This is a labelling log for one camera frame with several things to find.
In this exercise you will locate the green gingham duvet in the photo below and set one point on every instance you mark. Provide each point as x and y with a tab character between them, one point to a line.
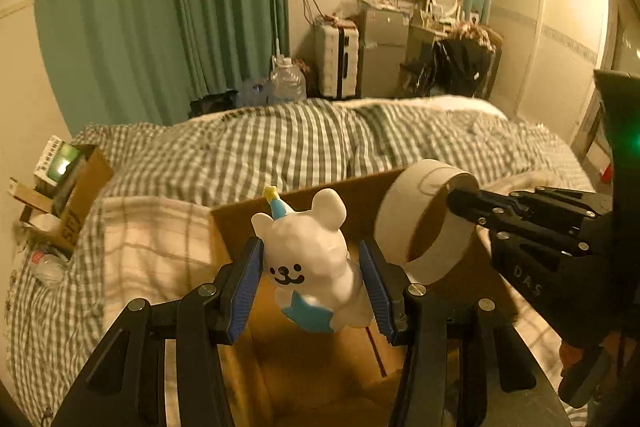
230	158

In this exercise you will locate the white wardrobe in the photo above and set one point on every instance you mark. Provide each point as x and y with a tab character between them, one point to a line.
549	53

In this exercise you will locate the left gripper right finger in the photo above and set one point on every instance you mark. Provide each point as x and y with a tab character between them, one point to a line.
500	381

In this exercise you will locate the black clothes on chair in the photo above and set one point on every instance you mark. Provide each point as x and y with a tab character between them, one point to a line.
463	62

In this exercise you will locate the green curtain left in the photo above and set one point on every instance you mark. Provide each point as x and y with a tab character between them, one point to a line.
129	61

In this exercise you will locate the brown tape roll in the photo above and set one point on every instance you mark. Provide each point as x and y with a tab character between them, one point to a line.
415	229

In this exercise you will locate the grey mini fridge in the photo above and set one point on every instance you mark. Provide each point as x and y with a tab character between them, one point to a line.
383	43

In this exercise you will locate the small plastic bottle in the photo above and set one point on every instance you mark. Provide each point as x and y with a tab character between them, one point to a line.
47	268

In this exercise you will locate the black bag on floor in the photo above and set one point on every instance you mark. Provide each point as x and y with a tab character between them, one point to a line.
215	103

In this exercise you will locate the large water bottle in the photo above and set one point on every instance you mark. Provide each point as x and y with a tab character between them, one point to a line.
288	83

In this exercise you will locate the white suitcase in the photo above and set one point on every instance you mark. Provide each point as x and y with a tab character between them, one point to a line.
337	49

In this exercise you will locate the small cardboard box with items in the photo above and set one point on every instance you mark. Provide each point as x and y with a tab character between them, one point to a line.
67	179

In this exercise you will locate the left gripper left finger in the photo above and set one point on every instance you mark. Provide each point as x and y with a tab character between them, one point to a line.
123	381

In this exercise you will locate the open cardboard box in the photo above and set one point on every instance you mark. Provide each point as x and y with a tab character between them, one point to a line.
282	375

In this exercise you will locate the white bear figurine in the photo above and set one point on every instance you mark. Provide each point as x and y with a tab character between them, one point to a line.
318	285

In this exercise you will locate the beige plaid blanket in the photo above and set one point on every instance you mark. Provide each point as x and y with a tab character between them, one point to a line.
157	249

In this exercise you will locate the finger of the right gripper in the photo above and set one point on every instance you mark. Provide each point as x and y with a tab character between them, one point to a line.
561	219

